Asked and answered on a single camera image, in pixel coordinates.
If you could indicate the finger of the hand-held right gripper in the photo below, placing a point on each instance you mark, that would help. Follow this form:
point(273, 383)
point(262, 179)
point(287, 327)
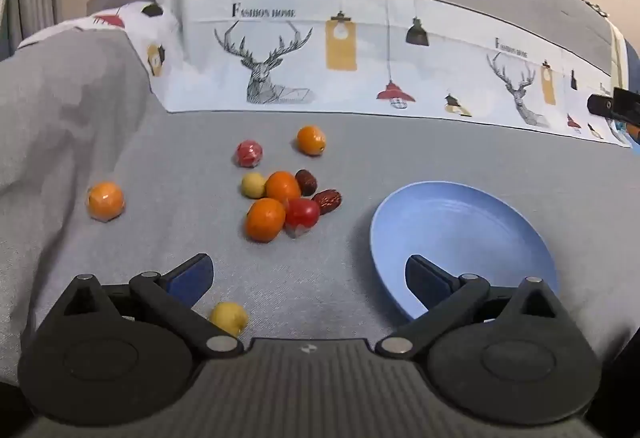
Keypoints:
point(612, 106)

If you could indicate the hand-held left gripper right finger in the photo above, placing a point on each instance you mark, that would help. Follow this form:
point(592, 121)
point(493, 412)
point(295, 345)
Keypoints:
point(425, 275)

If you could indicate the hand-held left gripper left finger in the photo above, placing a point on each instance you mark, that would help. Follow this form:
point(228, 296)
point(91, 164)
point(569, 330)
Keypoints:
point(192, 275)

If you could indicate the yellow round fruit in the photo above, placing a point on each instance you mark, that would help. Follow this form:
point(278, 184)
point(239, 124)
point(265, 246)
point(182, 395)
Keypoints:
point(252, 185)
point(230, 317)

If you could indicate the blue plastic plate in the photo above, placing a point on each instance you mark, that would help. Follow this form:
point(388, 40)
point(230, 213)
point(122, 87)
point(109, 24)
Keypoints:
point(465, 228)

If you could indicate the bare orange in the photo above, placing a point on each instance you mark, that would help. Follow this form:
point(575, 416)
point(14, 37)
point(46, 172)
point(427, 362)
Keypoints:
point(264, 220)
point(282, 185)

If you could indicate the plastic orange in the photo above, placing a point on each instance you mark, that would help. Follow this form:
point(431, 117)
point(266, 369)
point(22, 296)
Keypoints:
point(105, 201)
point(311, 140)

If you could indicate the dark red jujube date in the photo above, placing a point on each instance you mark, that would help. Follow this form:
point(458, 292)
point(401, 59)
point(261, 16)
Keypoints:
point(327, 201)
point(306, 181)

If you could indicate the plastic red tomato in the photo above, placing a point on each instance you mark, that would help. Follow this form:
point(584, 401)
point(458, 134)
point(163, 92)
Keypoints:
point(302, 214)

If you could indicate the red plastic ball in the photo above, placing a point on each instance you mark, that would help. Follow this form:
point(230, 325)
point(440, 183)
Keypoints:
point(249, 153)

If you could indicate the orange cushion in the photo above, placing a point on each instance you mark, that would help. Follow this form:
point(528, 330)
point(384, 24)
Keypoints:
point(634, 131)

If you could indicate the blue pillow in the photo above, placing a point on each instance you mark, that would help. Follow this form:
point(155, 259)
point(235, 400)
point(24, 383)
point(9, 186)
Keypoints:
point(634, 67)

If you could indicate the grey bed sheet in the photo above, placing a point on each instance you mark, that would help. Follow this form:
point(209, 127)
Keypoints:
point(150, 228)

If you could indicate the grey deer print quilt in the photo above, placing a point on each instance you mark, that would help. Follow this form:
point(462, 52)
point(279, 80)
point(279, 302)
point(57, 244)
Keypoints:
point(375, 52)

